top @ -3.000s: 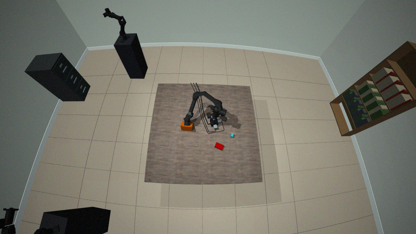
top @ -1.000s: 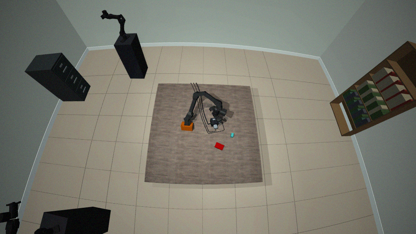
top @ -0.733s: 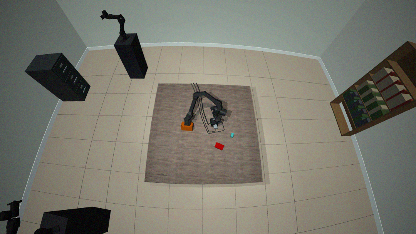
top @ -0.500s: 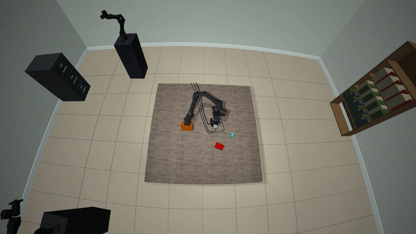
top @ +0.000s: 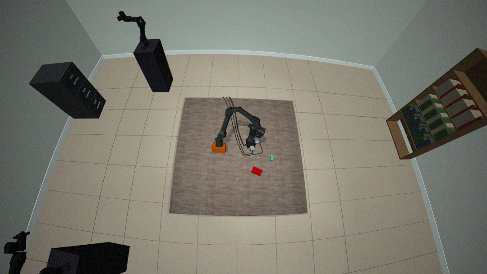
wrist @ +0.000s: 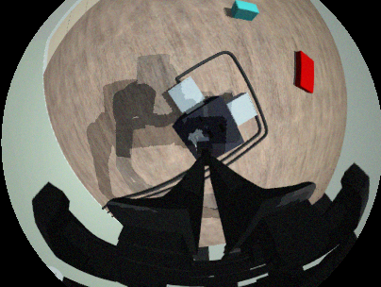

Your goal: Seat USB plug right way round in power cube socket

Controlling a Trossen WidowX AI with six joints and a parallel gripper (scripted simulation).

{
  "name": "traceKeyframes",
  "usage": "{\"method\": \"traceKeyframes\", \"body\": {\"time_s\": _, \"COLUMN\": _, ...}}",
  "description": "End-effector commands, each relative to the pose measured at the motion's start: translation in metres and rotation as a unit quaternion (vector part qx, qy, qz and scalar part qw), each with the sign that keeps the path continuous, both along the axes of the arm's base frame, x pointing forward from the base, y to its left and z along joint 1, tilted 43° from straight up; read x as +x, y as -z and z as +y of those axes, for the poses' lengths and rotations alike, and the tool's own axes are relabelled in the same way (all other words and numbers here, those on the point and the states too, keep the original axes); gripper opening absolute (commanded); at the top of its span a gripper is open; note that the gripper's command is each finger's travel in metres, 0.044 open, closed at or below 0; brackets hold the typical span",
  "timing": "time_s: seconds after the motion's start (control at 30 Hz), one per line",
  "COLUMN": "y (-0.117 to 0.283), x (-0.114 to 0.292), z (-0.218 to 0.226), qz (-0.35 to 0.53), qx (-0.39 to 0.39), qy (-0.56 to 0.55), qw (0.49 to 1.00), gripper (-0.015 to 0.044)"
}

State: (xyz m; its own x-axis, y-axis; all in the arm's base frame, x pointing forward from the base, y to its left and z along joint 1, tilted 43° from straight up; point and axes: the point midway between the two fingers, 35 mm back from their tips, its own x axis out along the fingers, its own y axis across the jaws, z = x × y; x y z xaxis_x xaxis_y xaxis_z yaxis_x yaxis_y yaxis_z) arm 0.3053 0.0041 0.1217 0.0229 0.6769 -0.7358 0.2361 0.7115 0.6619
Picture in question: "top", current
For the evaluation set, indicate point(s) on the red flat block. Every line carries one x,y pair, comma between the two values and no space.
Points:
256,171

